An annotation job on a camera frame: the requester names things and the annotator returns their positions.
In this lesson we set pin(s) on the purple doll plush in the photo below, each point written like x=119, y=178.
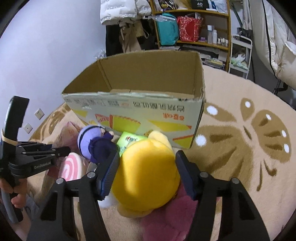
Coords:
x=95, y=143

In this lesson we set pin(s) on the person's left hand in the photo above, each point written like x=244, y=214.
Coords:
x=21, y=190

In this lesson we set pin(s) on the green tissue pack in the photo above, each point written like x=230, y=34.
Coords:
x=125, y=139

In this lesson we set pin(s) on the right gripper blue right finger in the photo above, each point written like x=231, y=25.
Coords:
x=189, y=174

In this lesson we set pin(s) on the wooden shelving unit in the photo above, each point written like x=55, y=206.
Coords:
x=203, y=26

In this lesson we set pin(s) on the teal bag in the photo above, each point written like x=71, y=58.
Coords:
x=168, y=29

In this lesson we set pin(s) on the beige patterned round rug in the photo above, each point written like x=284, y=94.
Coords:
x=245, y=132

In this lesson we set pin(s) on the lower wall socket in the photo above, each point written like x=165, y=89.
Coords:
x=28, y=128

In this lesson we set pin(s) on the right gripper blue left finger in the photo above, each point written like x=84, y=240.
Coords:
x=105, y=173

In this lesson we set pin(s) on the upper wall socket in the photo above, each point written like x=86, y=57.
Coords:
x=39, y=114

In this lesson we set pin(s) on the open cardboard box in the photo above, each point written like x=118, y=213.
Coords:
x=140, y=92

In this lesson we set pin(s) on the red patterned bag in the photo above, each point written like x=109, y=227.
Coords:
x=189, y=28

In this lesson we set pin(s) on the light pink plush toy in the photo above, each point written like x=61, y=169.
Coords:
x=65, y=136

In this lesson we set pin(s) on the pink swirl fishcake plush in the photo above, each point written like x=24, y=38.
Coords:
x=73, y=167

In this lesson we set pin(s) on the cream hanging coat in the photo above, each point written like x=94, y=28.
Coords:
x=274, y=41

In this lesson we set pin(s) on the white utility cart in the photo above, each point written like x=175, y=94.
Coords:
x=240, y=55

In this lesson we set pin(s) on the pink fuzzy plush toy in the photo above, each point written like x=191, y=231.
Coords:
x=171, y=221

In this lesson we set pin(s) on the wall socket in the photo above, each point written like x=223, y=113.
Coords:
x=28, y=128
x=39, y=114

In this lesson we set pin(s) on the yellow plush toy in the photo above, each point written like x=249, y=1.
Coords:
x=147, y=177

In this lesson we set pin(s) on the white puffer jacket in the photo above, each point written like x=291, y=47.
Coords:
x=114, y=12

